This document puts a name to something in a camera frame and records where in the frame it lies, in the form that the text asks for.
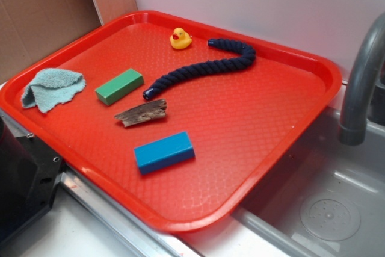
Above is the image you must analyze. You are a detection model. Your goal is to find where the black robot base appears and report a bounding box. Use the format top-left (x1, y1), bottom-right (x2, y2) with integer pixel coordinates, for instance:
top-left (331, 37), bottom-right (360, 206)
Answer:
top-left (1, 120), bottom-right (63, 246)

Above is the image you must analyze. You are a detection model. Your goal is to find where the blue wooden block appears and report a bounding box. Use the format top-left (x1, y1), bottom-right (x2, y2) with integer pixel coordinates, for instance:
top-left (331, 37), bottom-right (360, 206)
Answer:
top-left (134, 132), bottom-right (195, 175)

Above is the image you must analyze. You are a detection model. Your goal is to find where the green wooden block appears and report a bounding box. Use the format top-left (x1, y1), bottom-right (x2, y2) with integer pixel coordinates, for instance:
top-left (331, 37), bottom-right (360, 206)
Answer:
top-left (95, 69), bottom-right (144, 106)

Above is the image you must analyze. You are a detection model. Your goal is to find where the red plastic tray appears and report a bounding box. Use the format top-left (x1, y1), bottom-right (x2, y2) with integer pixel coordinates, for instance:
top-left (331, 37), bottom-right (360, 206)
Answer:
top-left (1, 11), bottom-right (342, 233)

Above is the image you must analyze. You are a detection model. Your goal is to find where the brown driftwood piece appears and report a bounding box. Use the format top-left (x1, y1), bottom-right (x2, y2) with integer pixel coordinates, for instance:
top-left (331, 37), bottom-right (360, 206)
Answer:
top-left (114, 99), bottom-right (168, 127)

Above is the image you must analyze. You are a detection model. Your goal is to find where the yellow rubber duck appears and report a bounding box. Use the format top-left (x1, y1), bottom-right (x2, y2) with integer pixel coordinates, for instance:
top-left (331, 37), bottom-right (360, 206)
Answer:
top-left (170, 28), bottom-right (193, 49)

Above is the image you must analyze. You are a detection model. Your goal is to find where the light blue cloth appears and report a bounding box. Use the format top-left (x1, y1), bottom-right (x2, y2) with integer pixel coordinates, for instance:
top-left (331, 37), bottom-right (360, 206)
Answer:
top-left (21, 68), bottom-right (86, 114)

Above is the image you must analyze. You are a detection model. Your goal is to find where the grey plastic sink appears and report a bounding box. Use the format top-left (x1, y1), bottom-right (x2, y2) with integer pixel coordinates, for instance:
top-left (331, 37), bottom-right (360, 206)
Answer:
top-left (182, 109), bottom-right (384, 256)

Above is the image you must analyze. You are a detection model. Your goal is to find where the grey faucet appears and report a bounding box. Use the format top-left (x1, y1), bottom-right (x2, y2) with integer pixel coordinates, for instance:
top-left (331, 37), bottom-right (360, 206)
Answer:
top-left (338, 14), bottom-right (384, 146)

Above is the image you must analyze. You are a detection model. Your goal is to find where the brown cardboard panel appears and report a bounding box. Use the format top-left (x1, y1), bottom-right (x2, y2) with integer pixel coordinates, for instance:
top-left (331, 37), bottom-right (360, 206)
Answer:
top-left (1, 0), bottom-right (137, 82)

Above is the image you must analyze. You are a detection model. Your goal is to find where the navy blue rope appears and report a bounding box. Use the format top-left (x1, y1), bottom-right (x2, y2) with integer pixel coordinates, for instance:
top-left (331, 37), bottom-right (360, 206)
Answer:
top-left (142, 38), bottom-right (257, 101)

